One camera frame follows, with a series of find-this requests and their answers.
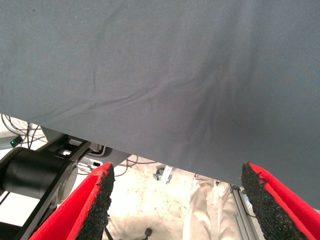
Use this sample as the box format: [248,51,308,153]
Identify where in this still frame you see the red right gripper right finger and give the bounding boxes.
[240,161,320,240]

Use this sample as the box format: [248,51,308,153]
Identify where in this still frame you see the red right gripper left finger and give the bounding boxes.
[28,161,116,240]

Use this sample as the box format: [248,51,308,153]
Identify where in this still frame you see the aluminium profile piece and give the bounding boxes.
[229,184,261,240]

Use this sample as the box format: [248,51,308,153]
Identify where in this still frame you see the grey panel with port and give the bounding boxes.
[76,159,104,174]

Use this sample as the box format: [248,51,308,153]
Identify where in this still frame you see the black cylindrical robot torso joint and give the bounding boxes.
[0,146,79,240]

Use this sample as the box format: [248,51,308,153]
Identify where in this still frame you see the beige trouser leg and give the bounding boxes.
[181,173,241,240]

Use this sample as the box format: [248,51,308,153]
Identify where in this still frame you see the black swivel chair base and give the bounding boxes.
[103,226,154,240]

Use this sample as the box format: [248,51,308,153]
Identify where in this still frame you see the small black box green light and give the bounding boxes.
[9,135,24,148]

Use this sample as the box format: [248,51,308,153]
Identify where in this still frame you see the grey caster wheel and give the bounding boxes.
[153,165,174,185]

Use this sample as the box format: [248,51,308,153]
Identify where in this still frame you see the dark grey table cloth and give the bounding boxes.
[0,0,320,211]

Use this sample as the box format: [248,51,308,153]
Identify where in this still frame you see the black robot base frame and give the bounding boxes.
[34,133,131,175]

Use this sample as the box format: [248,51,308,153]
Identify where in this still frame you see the thin black floor cables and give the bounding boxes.
[0,113,48,149]

